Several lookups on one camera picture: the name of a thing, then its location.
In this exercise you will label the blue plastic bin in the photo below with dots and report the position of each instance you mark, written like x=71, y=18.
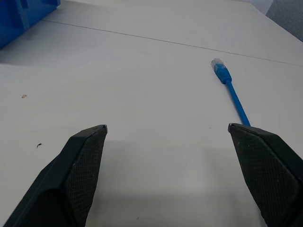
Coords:
x=19, y=16

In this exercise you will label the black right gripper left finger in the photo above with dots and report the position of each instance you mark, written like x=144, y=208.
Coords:
x=71, y=175

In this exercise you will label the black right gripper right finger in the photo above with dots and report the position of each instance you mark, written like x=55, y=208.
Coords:
x=267, y=170

